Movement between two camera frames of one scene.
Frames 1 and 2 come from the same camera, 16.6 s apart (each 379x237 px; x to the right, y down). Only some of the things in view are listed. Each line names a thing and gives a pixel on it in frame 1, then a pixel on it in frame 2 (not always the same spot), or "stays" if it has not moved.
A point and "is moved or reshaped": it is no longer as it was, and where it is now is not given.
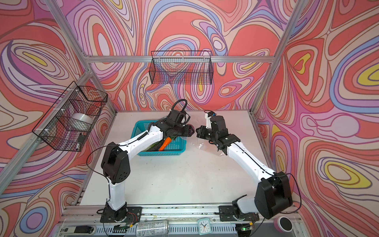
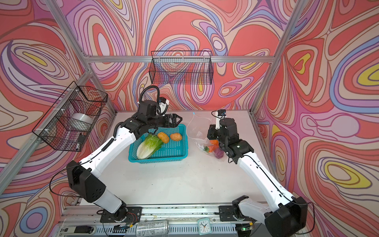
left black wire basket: [67, 122] stays
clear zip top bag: [205, 144] is moved or reshaped
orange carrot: [167, 141] to [210, 148]
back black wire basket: [181, 67] stays
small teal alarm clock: [204, 226] stays
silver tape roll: [81, 122] stays
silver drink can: [152, 228] stays
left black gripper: [188, 131] to [172, 124]
